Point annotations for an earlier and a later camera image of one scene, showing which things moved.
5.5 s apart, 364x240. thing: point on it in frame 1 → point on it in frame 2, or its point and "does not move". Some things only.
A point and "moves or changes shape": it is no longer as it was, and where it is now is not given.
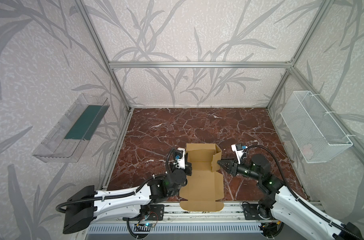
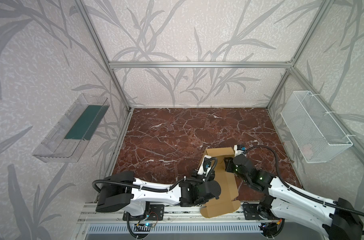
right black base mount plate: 250,212 does not move
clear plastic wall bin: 66,143 does not move
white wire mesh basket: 318,136 does not move
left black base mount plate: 149,212 does not move
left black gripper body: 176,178 → 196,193
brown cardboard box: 204,190 moves or changes shape
